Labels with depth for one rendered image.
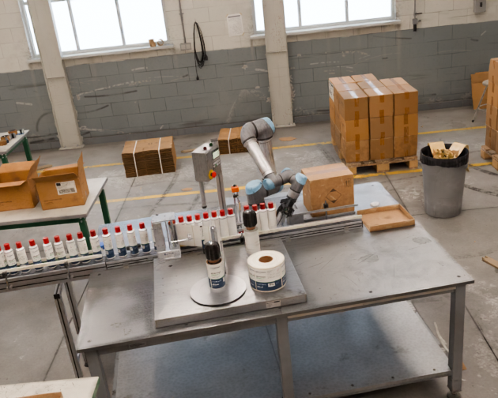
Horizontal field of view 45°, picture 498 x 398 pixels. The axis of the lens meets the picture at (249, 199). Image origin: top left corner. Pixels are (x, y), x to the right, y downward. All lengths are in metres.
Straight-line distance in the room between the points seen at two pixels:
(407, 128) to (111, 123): 4.47
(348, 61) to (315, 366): 5.99
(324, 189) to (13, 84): 6.40
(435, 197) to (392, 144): 1.34
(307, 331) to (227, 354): 0.55
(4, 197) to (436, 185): 3.80
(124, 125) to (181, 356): 5.80
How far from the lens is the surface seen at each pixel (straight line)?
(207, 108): 9.10
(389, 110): 6.96
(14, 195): 5.26
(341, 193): 4.10
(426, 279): 3.45
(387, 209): 4.21
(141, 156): 7.72
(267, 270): 3.21
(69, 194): 5.07
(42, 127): 9.65
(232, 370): 3.84
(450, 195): 5.92
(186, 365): 3.95
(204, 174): 3.69
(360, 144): 6.99
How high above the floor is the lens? 2.62
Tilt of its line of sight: 23 degrees down
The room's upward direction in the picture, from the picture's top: 6 degrees counter-clockwise
